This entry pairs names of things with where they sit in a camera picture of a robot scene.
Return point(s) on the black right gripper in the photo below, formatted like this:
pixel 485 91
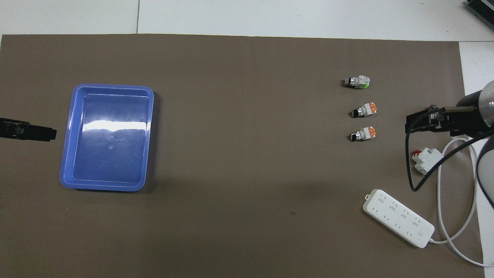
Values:
pixel 469 116

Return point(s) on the green-backed selector switch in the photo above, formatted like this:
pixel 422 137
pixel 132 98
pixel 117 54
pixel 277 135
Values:
pixel 359 82

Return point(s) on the white red circuit breaker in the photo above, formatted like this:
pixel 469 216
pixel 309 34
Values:
pixel 426 160

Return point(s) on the orange-backed selector switch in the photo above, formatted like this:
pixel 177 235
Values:
pixel 363 133
pixel 364 110

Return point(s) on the dark grey finned device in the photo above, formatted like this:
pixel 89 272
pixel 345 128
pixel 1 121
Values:
pixel 482 8

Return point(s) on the white power strip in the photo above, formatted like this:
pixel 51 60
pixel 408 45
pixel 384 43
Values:
pixel 399 218

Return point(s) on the brown paper table mat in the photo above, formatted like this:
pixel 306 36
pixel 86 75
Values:
pixel 247 154

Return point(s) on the blue plastic tray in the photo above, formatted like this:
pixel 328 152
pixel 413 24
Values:
pixel 110 139

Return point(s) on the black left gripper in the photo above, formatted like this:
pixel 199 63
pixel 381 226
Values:
pixel 7 128

